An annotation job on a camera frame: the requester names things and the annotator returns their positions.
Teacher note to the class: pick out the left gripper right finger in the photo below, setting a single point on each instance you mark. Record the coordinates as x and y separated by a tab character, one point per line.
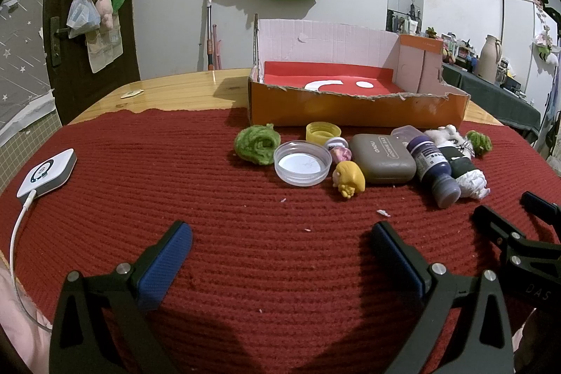
481	341

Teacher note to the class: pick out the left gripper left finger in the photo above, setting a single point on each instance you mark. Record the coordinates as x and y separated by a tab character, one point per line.
99	324

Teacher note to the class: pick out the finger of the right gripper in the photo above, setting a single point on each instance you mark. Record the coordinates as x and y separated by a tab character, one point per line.
543	209
515	248

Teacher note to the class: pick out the black white sock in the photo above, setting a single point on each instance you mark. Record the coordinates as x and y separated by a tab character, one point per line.
471	180

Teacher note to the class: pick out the small green yarn ball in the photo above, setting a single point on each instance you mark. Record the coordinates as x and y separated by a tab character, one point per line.
480	142

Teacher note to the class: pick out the dark blue paint bottle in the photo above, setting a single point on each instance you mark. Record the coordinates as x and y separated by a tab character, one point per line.
434	171

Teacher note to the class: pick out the white plush alpaca toy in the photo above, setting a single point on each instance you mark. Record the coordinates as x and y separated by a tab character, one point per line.
448	135

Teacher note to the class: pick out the grey eyeshadow case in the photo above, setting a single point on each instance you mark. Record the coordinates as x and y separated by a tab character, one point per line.
382	159

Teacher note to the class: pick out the yellow toy figure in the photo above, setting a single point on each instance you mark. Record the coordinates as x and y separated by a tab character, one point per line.
348	179

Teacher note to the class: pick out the pink doll figurine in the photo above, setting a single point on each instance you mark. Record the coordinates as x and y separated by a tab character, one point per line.
339	149

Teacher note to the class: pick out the yellow bottle cap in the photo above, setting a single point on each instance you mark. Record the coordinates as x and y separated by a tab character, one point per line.
320	132

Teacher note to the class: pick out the clear round plastic lid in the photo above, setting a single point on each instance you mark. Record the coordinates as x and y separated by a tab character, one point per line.
302	163

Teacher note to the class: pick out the large green yarn ball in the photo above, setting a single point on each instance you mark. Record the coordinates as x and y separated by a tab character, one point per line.
257	144

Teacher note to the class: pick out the dark green side table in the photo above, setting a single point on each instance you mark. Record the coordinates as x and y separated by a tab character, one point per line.
500	103

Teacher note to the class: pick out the white square charger device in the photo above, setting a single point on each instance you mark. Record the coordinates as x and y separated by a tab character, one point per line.
48	175

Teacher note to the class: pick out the beige ceramic jug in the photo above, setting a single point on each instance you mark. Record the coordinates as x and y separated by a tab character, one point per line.
491	54

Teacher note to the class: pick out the red knitted table mat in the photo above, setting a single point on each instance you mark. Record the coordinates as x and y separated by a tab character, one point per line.
280	279

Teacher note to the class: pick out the white refrigerator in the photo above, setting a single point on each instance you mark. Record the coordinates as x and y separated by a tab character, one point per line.
523	21

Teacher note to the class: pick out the dark wooden door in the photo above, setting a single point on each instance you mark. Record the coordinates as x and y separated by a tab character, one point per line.
75	87

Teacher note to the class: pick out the orange cardboard box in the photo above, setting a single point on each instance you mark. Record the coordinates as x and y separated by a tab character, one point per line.
313	71

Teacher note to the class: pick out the beige paper bag on door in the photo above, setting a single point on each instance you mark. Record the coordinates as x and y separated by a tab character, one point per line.
104	45

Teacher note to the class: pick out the plastic bag on door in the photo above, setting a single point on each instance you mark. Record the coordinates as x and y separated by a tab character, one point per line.
83	17

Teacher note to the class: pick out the orange silver pole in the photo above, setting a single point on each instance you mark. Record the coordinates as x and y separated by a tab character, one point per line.
209	36

